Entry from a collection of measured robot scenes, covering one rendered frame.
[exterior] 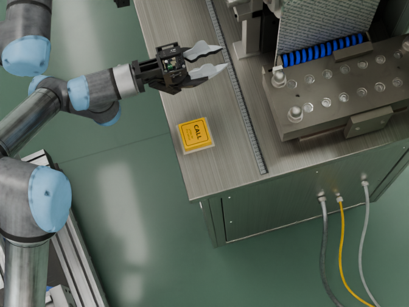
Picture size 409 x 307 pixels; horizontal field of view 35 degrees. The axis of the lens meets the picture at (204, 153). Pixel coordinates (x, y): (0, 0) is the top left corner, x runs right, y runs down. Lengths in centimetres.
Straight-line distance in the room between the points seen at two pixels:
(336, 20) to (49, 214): 78
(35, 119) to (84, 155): 118
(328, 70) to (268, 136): 23
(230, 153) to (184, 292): 96
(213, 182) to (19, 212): 56
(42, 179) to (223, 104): 62
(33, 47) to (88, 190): 156
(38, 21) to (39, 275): 52
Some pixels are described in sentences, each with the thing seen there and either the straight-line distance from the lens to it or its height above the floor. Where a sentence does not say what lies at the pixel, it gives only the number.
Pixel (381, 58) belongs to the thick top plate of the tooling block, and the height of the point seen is 103.
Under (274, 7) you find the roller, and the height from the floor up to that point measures 125.
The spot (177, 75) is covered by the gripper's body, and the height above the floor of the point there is 111.
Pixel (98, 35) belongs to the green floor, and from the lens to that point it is 285.
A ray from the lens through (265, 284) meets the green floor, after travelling 247.
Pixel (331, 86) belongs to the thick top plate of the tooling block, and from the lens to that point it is 157.
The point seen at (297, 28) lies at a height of 114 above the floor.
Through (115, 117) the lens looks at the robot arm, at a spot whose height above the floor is 100.
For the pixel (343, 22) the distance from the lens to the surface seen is 156.
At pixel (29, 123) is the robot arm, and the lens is 146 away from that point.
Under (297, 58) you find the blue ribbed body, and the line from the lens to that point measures 158.
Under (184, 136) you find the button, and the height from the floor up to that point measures 92.
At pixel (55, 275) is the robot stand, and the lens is 235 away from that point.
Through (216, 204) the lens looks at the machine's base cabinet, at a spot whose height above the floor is 78.
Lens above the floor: 246
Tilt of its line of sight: 72 degrees down
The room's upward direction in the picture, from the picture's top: 10 degrees counter-clockwise
